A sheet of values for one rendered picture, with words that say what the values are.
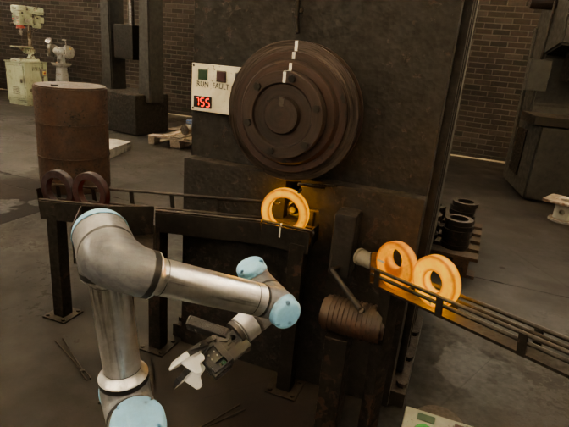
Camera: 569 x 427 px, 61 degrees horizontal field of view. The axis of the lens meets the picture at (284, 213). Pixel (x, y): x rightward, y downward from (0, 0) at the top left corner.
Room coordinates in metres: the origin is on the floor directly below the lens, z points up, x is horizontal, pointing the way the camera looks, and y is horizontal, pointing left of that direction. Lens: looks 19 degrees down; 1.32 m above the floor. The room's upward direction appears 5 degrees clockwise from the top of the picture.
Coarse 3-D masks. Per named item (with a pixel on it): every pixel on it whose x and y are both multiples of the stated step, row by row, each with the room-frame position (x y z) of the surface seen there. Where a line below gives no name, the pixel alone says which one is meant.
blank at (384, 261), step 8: (384, 248) 1.44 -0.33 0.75; (392, 248) 1.41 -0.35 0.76; (400, 248) 1.39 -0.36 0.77; (408, 248) 1.38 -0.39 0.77; (384, 256) 1.43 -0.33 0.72; (392, 256) 1.44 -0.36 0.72; (408, 256) 1.36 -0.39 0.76; (416, 256) 1.37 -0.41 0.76; (384, 264) 1.43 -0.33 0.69; (392, 264) 1.42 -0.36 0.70; (408, 264) 1.35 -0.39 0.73; (392, 272) 1.40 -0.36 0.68; (400, 272) 1.37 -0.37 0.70; (408, 272) 1.35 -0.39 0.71; (392, 280) 1.39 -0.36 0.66; (408, 280) 1.34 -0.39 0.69; (392, 288) 1.39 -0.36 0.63
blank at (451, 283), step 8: (432, 256) 1.29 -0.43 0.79; (440, 256) 1.29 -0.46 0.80; (416, 264) 1.33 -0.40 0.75; (424, 264) 1.30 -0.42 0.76; (432, 264) 1.28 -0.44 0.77; (440, 264) 1.26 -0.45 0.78; (448, 264) 1.25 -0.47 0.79; (416, 272) 1.32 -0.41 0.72; (424, 272) 1.30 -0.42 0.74; (440, 272) 1.26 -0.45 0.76; (448, 272) 1.24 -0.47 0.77; (456, 272) 1.24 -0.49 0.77; (416, 280) 1.32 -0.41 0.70; (424, 280) 1.30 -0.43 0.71; (448, 280) 1.23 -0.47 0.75; (456, 280) 1.22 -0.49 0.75; (432, 288) 1.29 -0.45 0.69; (448, 288) 1.23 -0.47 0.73; (456, 288) 1.22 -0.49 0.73; (448, 296) 1.22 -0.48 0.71; (456, 296) 1.22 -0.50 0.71; (432, 304) 1.26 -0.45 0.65; (448, 304) 1.22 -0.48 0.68
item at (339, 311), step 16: (336, 304) 1.45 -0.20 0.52; (352, 304) 1.45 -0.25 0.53; (368, 304) 1.46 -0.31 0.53; (320, 320) 1.45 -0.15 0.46; (336, 320) 1.42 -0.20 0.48; (352, 320) 1.40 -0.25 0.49; (368, 320) 1.39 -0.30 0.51; (336, 336) 1.44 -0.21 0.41; (352, 336) 1.40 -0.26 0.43; (368, 336) 1.38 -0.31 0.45; (336, 352) 1.42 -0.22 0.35; (336, 368) 1.42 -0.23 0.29; (320, 384) 1.44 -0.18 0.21; (336, 384) 1.42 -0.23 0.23; (320, 400) 1.43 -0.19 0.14; (336, 400) 1.42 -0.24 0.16; (320, 416) 1.43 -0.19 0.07; (336, 416) 1.41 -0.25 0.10
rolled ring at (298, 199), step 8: (272, 192) 1.70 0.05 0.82; (280, 192) 1.69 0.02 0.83; (288, 192) 1.68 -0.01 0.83; (296, 192) 1.68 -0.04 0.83; (264, 200) 1.71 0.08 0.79; (272, 200) 1.70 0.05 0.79; (296, 200) 1.67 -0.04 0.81; (304, 200) 1.68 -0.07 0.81; (264, 208) 1.71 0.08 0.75; (304, 208) 1.66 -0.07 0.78; (264, 216) 1.71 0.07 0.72; (272, 216) 1.72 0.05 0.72; (304, 216) 1.66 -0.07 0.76; (296, 224) 1.66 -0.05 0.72; (304, 224) 1.65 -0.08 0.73
